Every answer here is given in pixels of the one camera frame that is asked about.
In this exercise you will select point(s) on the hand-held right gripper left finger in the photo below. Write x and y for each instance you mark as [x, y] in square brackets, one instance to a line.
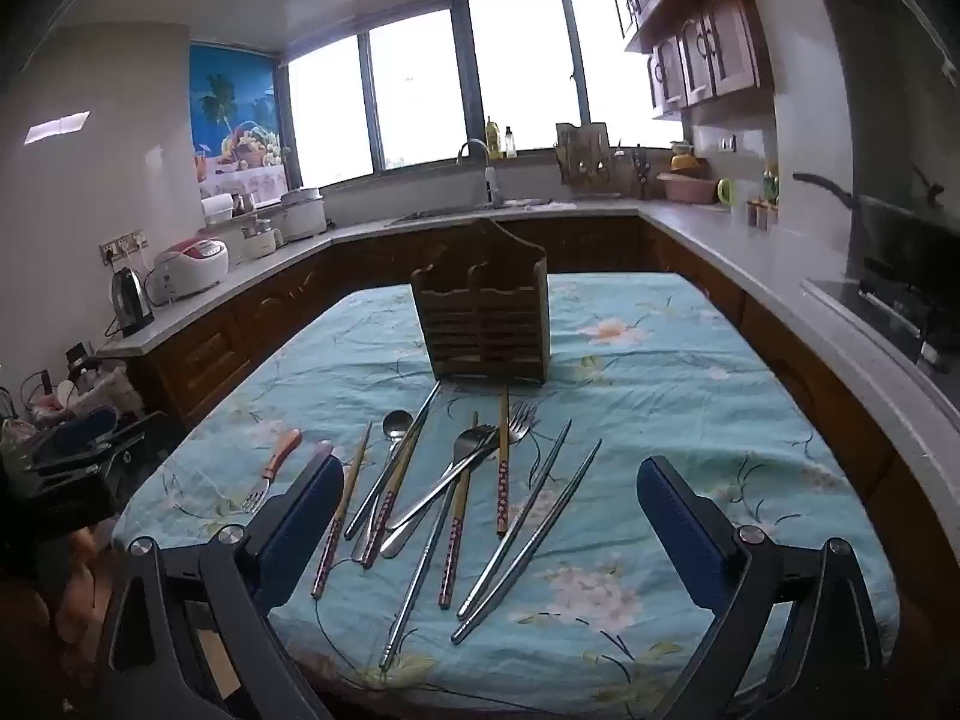
[300, 525]

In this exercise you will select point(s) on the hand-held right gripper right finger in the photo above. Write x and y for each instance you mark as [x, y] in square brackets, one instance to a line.
[682, 525]

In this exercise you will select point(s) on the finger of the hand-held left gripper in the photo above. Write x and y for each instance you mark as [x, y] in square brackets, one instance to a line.
[75, 425]
[112, 454]

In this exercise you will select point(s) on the metal spoon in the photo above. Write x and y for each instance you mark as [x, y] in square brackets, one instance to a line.
[396, 425]

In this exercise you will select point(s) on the metal fork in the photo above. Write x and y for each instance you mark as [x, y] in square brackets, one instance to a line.
[517, 426]
[469, 444]

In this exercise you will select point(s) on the wooden utensil holder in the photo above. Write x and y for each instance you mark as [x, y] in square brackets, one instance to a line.
[480, 322]

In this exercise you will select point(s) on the person's left forearm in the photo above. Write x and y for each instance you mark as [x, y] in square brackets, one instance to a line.
[79, 585]

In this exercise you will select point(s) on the pile of household clutter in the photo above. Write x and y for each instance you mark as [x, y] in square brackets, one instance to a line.
[67, 394]

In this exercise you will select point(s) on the steel electric kettle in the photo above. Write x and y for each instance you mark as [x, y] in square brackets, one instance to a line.
[131, 304]

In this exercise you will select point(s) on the floral blue tablecloth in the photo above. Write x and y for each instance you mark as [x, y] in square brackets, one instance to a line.
[675, 390]

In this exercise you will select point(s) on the white and red rice cooker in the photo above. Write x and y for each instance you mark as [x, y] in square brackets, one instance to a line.
[187, 266]

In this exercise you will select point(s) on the small white appliance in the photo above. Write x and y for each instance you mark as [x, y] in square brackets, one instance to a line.
[259, 238]

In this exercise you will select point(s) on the black gas stove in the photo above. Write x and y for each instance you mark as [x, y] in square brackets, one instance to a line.
[885, 307]

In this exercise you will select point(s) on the large white cooker pot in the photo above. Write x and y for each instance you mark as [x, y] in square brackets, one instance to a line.
[304, 214]

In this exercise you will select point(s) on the row of condiment jars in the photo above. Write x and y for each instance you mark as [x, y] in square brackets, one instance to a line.
[761, 215]

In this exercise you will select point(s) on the green cup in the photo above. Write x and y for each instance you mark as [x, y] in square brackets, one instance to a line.
[725, 193]

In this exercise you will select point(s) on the pink plastic basin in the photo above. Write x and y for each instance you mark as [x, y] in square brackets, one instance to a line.
[686, 187]

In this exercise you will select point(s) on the steel kitchen sink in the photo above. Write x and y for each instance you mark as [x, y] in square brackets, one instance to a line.
[442, 214]

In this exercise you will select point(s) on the fruit print window blind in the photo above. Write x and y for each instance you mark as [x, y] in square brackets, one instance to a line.
[232, 120]

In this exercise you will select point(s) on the group of sauce bottles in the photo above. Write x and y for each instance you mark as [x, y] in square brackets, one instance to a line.
[770, 184]

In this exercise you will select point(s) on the yellow bowl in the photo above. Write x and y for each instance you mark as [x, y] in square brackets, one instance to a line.
[684, 162]

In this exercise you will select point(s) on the wooden cutting board rack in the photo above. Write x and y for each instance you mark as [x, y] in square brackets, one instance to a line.
[581, 154]

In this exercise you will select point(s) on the chrome kitchen faucet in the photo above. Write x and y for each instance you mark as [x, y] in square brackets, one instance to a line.
[491, 176]

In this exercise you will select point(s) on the clear soap bottle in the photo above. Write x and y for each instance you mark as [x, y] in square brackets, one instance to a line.
[510, 145]

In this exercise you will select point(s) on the yellow oil bottle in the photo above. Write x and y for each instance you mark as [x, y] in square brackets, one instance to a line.
[493, 141]

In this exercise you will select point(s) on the large kitchen window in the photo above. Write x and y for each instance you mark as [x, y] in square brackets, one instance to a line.
[465, 90]

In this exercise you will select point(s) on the wooden upper cabinets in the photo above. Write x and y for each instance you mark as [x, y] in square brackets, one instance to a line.
[705, 45]

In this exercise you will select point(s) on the wall power outlet strip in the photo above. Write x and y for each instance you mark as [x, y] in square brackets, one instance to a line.
[121, 246]

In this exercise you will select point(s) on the white wall socket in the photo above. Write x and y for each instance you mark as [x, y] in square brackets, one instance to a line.
[726, 143]

